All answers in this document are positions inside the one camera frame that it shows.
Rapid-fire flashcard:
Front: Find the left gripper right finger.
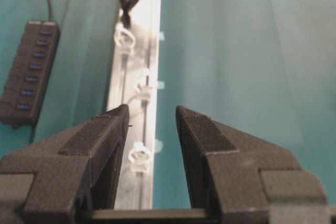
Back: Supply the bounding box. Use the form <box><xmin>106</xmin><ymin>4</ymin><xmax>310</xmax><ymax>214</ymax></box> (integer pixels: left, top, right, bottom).
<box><xmin>175</xmin><ymin>105</ymin><xmax>335</xmax><ymax>223</ymax></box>

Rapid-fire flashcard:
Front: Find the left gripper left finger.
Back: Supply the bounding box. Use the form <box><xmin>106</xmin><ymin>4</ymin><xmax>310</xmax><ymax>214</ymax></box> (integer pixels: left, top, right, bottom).
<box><xmin>1</xmin><ymin>104</ymin><xmax>130</xmax><ymax>223</ymax></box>

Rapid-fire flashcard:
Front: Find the black USB hub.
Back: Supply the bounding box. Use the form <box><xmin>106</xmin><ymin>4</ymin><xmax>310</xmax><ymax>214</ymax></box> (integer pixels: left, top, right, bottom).
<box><xmin>1</xmin><ymin>20</ymin><xmax>60</xmax><ymax>129</ymax></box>

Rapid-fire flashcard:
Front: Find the white ring clip right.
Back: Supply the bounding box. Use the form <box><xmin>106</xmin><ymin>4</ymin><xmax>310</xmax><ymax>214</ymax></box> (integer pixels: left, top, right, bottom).
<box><xmin>113</xmin><ymin>22</ymin><xmax>136</xmax><ymax>51</ymax></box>

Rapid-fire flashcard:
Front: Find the white ring clip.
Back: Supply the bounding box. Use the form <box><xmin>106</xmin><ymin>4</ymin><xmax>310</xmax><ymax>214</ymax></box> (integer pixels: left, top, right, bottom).
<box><xmin>113</xmin><ymin>22</ymin><xmax>136</xmax><ymax>51</ymax></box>
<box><xmin>128</xmin><ymin>142</ymin><xmax>152</xmax><ymax>173</ymax></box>
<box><xmin>135</xmin><ymin>68</ymin><xmax>153</xmax><ymax>102</ymax></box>

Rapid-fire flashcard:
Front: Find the white ring clip left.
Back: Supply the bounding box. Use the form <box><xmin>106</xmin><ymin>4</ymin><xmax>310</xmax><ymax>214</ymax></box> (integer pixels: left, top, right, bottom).
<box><xmin>128</xmin><ymin>142</ymin><xmax>152</xmax><ymax>173</ymax></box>

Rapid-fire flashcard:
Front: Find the aluminium slotted rail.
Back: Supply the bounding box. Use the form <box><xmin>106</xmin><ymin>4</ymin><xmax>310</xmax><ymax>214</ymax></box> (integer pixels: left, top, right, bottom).
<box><xmin>107</xmin><ymin>0</ymin><xmax>161</xmax><ymax>210</ymax></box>

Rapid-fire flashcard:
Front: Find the white ring clip middle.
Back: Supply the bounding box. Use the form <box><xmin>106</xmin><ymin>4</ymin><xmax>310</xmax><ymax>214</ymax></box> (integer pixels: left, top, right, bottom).
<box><xmin>135</xmin><ymin>68</ymin><xmax>153</xmax><ymax>102</ymax></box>

